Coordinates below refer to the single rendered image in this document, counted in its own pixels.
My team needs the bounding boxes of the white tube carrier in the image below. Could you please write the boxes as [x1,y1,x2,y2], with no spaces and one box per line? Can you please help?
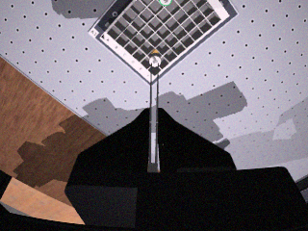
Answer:
[100,0,229,82]

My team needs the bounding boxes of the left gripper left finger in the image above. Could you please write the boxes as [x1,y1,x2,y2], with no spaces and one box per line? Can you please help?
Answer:
[71,108,150,172]

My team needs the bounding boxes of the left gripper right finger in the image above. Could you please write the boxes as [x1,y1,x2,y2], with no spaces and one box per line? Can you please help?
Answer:
[158,108,237,172]

